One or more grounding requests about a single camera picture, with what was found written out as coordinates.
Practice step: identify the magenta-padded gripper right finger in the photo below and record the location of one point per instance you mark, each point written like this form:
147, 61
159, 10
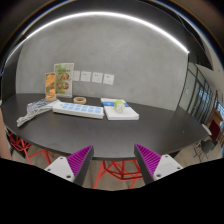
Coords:
151, 161

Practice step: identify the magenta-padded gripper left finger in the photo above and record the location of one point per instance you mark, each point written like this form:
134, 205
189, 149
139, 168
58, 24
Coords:
78, 161

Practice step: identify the green and white charger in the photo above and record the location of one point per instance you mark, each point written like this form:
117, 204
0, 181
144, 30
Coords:
119, 106

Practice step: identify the white power strip blue sockets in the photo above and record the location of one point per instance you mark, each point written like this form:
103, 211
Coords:
78, 110

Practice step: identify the white and blue booklet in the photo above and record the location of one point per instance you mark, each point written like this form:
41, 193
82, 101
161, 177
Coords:
121, 115

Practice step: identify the grey chair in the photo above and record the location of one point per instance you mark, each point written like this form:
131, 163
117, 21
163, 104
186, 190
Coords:
208, 145

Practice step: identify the beige tape roll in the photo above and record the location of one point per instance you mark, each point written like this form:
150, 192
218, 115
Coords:
76, 100

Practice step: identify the glass partition with dark frames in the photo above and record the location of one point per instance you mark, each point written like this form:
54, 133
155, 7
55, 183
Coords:
200, 96

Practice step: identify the yellow card in wooden holder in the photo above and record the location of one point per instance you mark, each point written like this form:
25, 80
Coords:
50, 85

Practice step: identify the green menu sign stand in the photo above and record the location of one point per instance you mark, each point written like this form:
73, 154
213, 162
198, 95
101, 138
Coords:
64, 80

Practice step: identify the long ceiling light strip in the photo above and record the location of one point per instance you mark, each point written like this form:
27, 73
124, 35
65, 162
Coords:
100, 13

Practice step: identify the red metal frame chair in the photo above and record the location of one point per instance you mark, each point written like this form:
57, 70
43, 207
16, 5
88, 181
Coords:
20, 144
115, 165

